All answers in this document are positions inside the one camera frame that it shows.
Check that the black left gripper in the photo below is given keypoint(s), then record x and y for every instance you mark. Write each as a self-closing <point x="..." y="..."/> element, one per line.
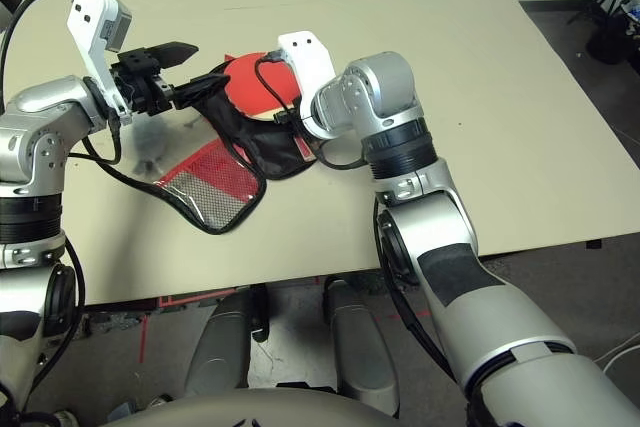
<point x="142" y="94"/>

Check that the red ping-pong paddle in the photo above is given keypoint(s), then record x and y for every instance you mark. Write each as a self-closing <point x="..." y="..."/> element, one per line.
<point x="245" y="82"/>

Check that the red black paddle case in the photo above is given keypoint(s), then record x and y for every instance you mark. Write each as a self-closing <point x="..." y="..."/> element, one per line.
<point x="272" y="157"/>

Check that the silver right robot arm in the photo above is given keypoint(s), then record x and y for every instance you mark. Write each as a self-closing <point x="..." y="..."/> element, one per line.
<point x="475" y="297"/>

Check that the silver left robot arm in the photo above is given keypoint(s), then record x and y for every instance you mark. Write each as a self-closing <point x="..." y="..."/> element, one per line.
<point x="40" y="147"/>

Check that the blurred grey metal tool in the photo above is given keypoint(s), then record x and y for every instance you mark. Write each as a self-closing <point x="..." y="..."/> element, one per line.
<point x="312" y="62"/>

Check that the black bar under table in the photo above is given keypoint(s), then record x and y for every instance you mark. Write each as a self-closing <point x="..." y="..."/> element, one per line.
<point x="260" y="312"/>

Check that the silver left robot leg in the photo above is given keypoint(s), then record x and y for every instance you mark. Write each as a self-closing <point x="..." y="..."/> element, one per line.
<point x="220" y="347"/>

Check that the silver robot leg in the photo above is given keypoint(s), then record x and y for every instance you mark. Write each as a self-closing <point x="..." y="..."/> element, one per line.
<point x="220" y="347"/>
<point x="360" y="347"/>

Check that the silver right robot leg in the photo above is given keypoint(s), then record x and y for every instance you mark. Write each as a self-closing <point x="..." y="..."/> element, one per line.
<point x="360" y="347"/>

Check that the silver robot torso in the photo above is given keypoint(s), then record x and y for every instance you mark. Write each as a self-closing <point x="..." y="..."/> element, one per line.
<point x="250" y="412"/>

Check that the black tripod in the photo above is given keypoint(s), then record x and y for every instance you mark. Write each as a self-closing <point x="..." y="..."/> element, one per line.
<point x="607" y="42"/>

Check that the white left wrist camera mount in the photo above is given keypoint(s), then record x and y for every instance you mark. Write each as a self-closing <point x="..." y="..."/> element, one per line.
<point x="90" y="12"/>

